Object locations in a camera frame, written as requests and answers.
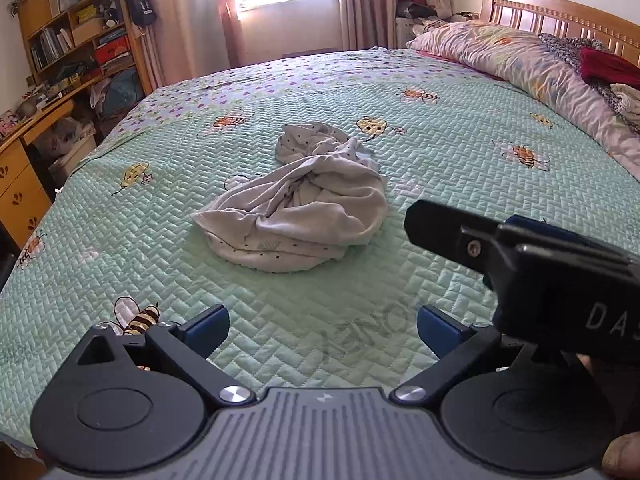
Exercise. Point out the dark red bag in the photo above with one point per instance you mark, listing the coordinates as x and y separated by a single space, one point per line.
412 5

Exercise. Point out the grey white clothing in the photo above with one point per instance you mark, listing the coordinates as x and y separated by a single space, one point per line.
627 102

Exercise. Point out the wooden headboard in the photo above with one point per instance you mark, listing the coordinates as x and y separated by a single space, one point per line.
525 10

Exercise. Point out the white dotted shirt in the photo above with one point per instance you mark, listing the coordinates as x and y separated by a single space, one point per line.
300 210

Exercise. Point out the white nightstand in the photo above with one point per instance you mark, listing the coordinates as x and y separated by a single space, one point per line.
406 32

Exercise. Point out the green quilted bee bedspread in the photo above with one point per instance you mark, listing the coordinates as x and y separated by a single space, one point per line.
150 210

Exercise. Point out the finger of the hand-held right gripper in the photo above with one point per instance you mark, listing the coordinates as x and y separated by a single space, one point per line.
550 232
440 225

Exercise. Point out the wooden desk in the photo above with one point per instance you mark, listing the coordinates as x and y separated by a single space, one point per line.
20 185

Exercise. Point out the dark patterned cloth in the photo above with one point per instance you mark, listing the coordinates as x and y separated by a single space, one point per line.
562 45

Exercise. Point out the red garment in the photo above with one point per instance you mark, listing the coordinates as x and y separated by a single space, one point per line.
605 62

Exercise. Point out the floral duvet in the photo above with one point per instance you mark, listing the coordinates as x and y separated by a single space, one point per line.
500 55

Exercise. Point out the blue bag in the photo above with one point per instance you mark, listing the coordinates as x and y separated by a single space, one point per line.
120 92

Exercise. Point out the navy hanging bag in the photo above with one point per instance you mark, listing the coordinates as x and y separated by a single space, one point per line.
140 2

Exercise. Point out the person's right hand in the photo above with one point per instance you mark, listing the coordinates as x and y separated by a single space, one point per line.
625 455

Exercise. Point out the wooden bookshelf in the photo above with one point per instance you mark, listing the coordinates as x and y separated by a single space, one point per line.
65 20

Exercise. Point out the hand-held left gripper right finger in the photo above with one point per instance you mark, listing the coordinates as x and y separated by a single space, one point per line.
440 331

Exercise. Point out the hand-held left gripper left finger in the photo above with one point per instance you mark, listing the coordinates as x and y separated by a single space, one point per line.
210 324

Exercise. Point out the white plastic bag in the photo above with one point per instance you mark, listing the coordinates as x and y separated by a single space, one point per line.
65 135

